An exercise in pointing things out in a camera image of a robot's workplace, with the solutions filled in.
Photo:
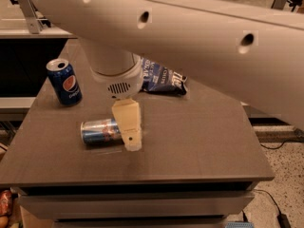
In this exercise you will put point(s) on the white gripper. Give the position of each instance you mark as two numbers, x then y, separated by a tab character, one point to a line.
118	85

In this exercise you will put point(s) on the silver blue Red Bull can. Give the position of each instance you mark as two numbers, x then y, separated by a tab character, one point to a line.
100	131

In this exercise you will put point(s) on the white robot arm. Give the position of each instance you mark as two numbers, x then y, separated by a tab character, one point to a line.
252	54

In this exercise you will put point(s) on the blue Pepsi can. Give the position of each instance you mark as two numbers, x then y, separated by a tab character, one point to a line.
63	79

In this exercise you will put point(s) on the blue Kettle chips bag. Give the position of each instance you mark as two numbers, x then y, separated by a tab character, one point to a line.
161	79

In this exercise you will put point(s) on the red snack packet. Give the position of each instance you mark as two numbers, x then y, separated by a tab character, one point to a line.
5	203

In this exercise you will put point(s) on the black power adapter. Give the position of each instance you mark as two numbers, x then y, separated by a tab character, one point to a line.
283	221

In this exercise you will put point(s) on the left metal glass bracket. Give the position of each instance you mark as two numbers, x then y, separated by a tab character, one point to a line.
34	25

